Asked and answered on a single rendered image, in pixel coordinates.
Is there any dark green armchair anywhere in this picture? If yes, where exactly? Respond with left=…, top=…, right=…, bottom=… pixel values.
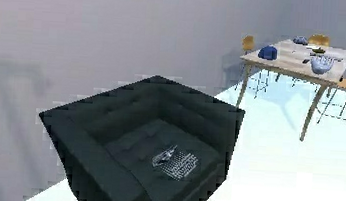
left=33, top=67, right=248, bottom=201

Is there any dark blue rounded object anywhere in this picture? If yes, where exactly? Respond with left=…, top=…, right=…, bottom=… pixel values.
left=257, top=44, right=280, bottom=61

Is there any pale wooden dining table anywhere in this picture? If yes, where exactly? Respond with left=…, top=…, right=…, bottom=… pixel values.
left=233, top=35, right=346, bottom=145

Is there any small blue lumpy object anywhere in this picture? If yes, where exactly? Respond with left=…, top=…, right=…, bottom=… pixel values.
left=292, top=35, right=309, bottom=47

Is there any pale blue hand-shaped bowl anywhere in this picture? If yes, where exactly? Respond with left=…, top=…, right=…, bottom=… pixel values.
left=309, top=54, right=336, bottom=76

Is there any dark flat dish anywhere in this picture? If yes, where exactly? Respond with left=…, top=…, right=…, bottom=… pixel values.
left=311, top=46, right=327, bottom=55

